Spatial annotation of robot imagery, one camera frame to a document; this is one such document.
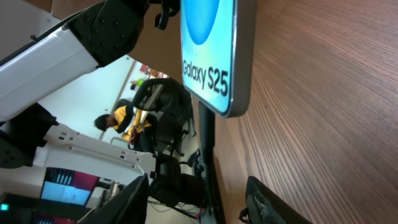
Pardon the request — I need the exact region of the computer monitor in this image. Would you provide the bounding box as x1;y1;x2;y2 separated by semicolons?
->
40;167;100;206

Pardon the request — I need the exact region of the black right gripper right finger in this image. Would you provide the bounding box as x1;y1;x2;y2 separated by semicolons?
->
239;176;312;224

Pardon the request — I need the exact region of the black office chair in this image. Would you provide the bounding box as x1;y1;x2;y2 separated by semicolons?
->
132;78;193;157

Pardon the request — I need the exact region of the Galaxy S25 smartphone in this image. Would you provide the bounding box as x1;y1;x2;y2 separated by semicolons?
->
180;0;257;118

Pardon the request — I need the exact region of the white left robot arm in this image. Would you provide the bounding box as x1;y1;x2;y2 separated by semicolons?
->
1;0;158;184

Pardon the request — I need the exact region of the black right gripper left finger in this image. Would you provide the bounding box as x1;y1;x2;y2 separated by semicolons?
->
81;174;149;224

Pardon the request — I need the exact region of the seated person yellow shirt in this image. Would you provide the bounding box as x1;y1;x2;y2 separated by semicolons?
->
94;105;155;154

